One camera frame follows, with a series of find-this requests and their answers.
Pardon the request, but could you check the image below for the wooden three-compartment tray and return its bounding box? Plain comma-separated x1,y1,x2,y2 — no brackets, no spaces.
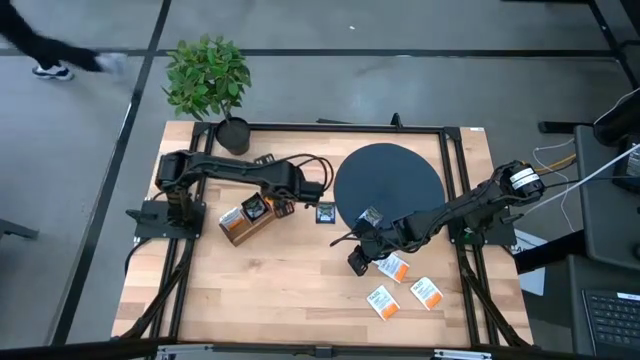
218,192,297,248

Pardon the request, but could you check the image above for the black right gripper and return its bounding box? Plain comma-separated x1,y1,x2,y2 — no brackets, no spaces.
347,224,411,277

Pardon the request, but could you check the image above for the dark laptop with keyboard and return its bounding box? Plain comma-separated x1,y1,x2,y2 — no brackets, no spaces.
569,255,640,359

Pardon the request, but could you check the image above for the person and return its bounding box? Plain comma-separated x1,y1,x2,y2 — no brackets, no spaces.
0,0,126,82

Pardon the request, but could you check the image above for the dark metal foot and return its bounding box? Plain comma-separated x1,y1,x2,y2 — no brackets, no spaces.
0,217,40,242

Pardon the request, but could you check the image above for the black cable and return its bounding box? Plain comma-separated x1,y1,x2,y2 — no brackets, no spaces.
542,174,619,201

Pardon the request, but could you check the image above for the thick white cable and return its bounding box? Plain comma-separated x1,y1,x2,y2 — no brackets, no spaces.
535,143,640,208

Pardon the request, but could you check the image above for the white paper sheet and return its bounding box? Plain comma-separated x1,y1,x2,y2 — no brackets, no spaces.
514,228,547,297

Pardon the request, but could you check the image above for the silver metal bracket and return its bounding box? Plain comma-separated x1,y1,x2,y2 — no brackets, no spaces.
155,343,216,360
433,348,494,360

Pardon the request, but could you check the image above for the black office chair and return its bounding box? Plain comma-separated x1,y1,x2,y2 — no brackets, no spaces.
594,87,640,147

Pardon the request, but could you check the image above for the black desk foot bar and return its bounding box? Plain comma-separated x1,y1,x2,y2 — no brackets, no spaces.
513,229,587,275
537,120,601,135

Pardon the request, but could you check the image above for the black plant pot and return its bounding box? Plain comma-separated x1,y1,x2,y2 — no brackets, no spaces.
214,116,252,156

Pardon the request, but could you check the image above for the dark round plate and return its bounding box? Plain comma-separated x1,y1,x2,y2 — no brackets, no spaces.
333,142,446,249

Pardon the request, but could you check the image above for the black aluminium table frame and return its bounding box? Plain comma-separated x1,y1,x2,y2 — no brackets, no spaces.
117,121,534,350

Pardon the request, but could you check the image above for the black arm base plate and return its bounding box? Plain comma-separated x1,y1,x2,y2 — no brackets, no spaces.
134,199,207,240
446,207,517,247

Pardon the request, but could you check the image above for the thin white cable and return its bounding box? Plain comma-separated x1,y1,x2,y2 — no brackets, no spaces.
532,140,577,210

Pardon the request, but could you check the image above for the dark blue tea packet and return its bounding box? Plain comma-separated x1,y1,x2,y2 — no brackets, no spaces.
315,201,337,225
356,205,385,229
241,192,270,223

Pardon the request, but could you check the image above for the dark grey desk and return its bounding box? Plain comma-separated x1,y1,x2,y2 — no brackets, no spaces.
573,124,640,271

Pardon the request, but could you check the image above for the green leafy plant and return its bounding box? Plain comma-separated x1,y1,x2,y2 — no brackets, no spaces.
160,33,253,122

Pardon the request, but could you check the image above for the black front crossbar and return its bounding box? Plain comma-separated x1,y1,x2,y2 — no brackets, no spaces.
0,338,640,360

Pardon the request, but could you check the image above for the yellow power cable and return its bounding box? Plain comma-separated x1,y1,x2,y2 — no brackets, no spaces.
537,153,579,177

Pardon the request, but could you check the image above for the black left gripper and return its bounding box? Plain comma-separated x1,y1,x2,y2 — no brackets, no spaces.
272,180,325,220

